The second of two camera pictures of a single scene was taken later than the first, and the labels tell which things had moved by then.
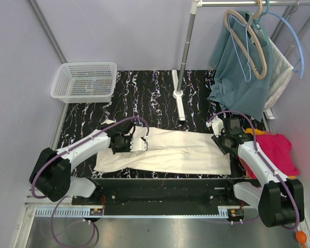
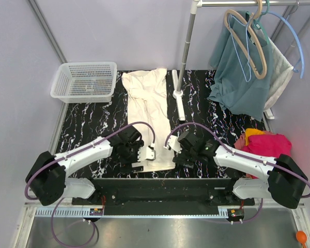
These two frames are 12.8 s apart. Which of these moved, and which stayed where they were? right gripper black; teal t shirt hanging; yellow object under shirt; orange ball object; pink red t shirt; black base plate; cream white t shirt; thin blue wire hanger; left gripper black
Moved: cream white t shirt; right gripper black; left gripper black
Stayed: teal t shirt hanging; thin blue wire hanger; pink red t shirt; black base plate; yellow object under shirt; orange ball object
